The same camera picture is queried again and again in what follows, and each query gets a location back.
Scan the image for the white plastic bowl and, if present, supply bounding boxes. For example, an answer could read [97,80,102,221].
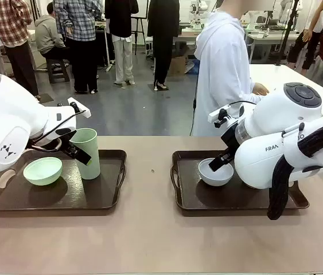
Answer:
[197,158,234,187]

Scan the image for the person in blue plaid shirt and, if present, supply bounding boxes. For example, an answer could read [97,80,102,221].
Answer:
[52,0,105,95]

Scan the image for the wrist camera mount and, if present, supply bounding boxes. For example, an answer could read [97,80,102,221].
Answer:
[67,97,92,119]
[208,104,238,128]

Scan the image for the dark wooden stool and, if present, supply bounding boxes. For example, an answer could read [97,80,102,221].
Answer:
[45,58,71,84]

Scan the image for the thin black hanging cable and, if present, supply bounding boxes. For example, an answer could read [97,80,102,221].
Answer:
[189,74,199,137]

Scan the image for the light green plastic cup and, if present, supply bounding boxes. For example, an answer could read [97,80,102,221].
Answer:
[69,128,101,180]

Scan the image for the white table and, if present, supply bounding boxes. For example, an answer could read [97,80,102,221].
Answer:
[248,63,323,101]

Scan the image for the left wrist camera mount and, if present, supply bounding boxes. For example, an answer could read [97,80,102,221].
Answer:
[67,97,92,119]

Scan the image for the person in white hoodie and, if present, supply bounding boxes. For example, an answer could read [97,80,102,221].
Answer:
[191,10,262,137]

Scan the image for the seated person in grey hoodie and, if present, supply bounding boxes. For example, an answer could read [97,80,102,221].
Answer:
[34,2,71,62]

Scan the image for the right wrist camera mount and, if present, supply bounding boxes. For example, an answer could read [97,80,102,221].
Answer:
[208,104,238,128]

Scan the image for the person's right hand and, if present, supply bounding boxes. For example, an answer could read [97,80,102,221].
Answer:
[252,82,270,95]

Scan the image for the cardboard box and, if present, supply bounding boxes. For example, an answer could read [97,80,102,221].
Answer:
[168,53,190,77]

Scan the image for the white background desk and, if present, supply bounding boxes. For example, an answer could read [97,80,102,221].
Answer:
[244,31,301,63]

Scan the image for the thick black cable sleeve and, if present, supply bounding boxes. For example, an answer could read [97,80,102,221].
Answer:
[266,116,323,221]

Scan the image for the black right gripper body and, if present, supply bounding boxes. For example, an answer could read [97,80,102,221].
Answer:
[220,123,241,158]

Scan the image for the person in red plaid shirt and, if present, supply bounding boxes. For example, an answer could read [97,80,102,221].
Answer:
[0,0,40,98]

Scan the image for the blue white plastic bag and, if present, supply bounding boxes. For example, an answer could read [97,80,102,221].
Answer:
[183,58,201,74]

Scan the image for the light green plastic bowl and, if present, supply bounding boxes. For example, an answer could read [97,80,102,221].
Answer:
[22,156,64,186]

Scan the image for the black tripod stand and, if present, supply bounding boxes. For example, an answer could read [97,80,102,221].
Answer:
[275,0,301,67]

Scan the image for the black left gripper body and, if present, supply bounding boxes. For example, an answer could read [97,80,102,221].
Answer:
[55,128,77,156]

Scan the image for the thin black camera cable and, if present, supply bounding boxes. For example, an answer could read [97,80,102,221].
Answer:
[226,100,257,112]

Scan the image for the whiteboard on easel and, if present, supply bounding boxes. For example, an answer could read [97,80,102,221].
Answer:
[131,0,150,55]

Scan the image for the person in long black coat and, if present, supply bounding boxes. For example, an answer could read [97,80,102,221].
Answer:
[146,0,181,92]

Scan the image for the dark brown plastic tray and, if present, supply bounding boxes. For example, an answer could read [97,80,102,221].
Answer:
[0,148,128,212]
[170,150,310,212]

